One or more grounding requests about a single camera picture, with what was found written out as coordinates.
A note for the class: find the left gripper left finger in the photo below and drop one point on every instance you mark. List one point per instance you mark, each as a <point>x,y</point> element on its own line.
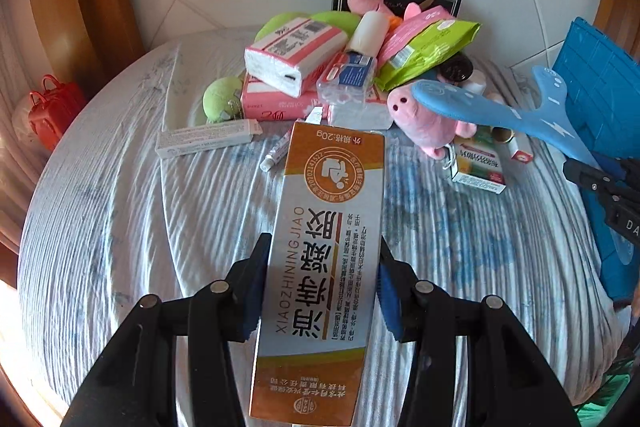
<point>133,382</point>

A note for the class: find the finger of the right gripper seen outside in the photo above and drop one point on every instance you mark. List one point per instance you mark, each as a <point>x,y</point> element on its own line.
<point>590,174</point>

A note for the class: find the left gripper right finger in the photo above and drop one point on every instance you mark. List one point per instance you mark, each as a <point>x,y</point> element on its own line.
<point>510,382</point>

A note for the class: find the orange white ointment box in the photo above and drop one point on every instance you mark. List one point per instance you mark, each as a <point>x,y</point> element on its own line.
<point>321,275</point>

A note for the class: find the long white ointment box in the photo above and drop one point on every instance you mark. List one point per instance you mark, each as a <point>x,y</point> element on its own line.
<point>186,141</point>

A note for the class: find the pink white tissue pack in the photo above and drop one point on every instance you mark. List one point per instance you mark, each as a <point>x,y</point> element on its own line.
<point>292,56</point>

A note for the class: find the white pill bottle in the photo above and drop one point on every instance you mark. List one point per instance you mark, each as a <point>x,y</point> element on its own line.
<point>476,83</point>

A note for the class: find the white red medicine box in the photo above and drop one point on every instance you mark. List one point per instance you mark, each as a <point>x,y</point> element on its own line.
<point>519,148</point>

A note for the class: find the blue plastic storage crate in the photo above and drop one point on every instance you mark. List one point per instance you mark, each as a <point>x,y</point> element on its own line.
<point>603,106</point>

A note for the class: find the green white medicine box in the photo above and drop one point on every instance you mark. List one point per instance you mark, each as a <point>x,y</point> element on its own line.
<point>475,162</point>

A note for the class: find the pink pig plush blue body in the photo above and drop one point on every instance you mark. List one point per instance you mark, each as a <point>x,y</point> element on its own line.
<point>431,132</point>

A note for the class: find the brown green-label medicine bottle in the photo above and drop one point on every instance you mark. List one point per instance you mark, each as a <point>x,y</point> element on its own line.
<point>455,70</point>

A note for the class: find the green wet wipes pack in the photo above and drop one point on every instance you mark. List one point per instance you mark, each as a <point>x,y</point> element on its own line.
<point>404,58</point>

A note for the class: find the clear plastic swab box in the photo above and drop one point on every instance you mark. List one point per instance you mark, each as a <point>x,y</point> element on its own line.
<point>347,78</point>

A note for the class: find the red handbag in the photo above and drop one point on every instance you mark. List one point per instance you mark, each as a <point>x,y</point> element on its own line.
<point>54,108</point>

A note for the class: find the pink pig plush orange dress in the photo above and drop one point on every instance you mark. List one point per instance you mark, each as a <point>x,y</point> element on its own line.
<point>361,7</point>

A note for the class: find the green tennis ball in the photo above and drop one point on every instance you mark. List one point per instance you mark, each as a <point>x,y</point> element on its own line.
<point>222,100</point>

